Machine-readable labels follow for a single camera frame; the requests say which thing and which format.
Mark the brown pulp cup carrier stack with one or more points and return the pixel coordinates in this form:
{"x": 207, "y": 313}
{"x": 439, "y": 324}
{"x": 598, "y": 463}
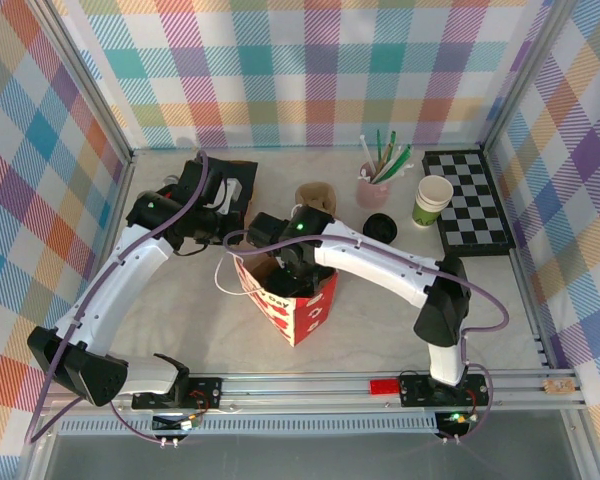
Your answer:
{"x": 315, "y": 195}

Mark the red white paper gift bag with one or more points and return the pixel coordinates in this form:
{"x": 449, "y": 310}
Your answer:
{"x": 310, "y": 315}

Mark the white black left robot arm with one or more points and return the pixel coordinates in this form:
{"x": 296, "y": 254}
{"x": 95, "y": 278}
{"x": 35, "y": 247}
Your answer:
{"x": 110, "y": 295}

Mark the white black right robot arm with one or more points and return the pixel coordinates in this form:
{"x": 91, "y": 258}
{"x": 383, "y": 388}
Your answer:
{"x": 380, "y": 260}

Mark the pink straw holder cup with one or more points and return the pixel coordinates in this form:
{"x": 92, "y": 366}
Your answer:
{"x": 372, "y": 195}

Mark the black cup lid stack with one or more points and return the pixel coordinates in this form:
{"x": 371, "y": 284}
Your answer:
{"x": 380, "y": 229}

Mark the white plastic straw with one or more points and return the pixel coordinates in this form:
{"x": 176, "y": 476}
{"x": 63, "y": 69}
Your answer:
{"x": 365, "y": 147}

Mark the tan wooden stirrer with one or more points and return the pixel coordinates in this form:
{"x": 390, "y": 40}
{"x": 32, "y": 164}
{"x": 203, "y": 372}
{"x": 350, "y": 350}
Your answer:
{"x": 386, "y": 157}

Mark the white wrapped straw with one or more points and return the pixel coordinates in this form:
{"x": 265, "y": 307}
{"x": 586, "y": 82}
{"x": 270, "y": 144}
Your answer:
{"x": 397, "y": 168}

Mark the green plastic straw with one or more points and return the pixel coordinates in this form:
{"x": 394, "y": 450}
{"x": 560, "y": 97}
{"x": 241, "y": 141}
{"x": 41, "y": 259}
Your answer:
{"x": 402, "y": 155}

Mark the green white paper cup stack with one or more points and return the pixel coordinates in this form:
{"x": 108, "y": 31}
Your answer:
{"x": 432, "y": 192}

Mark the black grey chessboard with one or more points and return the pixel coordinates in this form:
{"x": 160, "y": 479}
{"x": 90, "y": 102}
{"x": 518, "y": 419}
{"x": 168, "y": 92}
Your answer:
{"x": 480, "y": 200}

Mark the small connector board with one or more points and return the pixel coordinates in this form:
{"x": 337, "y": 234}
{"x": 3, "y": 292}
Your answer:
{"x": 177, "y": 422}
{"x": 455, "y": 417}

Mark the small wooden tag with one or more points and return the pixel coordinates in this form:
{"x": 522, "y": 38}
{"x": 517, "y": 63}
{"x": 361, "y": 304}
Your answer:
{"x": 559, "y": 386}

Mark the aluminium frame rail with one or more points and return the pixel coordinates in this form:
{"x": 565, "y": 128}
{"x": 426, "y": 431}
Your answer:
{"x": 542, "y": 345}
{"x": 330, "y": 147}
{"x": 126, "y": 172}

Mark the wide aluminium base rail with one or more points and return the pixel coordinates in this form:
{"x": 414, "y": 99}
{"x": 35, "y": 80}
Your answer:
{"x": 305, "y": 395}

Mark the aluminium frame post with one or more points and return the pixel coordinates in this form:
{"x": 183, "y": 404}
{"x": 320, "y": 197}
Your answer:
{"x": 87, "y": 85}
{"x": 525, "y": 75}

